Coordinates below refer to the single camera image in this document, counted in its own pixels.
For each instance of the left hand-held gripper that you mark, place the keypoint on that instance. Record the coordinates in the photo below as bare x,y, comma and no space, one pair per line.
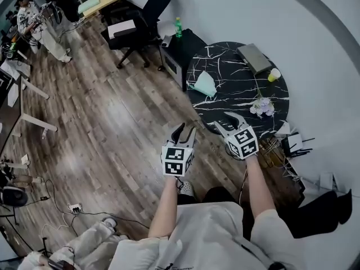
173,162

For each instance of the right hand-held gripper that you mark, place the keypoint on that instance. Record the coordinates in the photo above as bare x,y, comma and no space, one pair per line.
243,143

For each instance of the mint green zipper pouch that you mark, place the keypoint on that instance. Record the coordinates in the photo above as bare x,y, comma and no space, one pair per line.
205,84

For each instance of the person's right forearm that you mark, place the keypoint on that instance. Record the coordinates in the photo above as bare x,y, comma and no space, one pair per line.
260,187

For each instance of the person's left forearm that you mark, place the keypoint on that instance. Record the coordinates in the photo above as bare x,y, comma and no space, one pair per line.
166,207

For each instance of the purple artificial flower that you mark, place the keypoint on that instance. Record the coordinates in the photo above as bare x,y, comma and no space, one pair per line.
263,107

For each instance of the wooden crate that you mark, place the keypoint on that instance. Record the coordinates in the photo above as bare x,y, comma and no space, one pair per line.
270,152

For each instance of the black marble round table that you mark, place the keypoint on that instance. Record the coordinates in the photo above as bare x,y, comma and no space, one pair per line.
236,74

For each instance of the person's white clog shoe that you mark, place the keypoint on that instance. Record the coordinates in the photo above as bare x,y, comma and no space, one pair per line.
187,188

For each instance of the white router with black antennas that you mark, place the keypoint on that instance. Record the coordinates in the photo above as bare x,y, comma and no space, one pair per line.
293,143

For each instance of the yellow paper cup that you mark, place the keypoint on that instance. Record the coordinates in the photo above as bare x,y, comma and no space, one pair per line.
274,74

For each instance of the person's black trousers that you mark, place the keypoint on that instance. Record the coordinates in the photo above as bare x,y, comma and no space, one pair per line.
219,194

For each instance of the grey flat box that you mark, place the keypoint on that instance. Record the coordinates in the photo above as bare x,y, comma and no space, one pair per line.
254,58

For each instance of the black cabinet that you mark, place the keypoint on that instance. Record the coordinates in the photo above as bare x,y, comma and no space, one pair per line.
182,55

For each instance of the person's white shirt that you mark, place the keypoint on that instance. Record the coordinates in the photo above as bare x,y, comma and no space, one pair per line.
208,235

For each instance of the green plastic bottle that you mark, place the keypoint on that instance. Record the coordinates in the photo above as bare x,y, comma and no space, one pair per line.
178,28

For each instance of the black office chair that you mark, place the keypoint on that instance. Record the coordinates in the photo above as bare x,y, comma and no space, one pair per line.
140,24

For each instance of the black bag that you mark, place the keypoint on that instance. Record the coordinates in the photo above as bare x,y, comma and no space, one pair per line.
317,212

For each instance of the white sheet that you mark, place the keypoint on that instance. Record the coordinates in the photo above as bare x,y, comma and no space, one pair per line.
121,28

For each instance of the white power strip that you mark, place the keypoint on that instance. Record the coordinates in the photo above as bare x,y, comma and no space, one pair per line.
74,207

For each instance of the yellow desk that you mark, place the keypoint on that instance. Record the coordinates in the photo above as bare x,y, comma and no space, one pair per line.
107,0

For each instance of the mint green cloth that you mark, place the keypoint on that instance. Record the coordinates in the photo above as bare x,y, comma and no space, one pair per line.
88,5

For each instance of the dark desk with white legs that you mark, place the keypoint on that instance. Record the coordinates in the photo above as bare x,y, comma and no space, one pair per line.
11,100

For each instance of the black round stool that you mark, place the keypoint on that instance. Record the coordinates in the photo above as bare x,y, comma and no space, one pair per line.
13,196

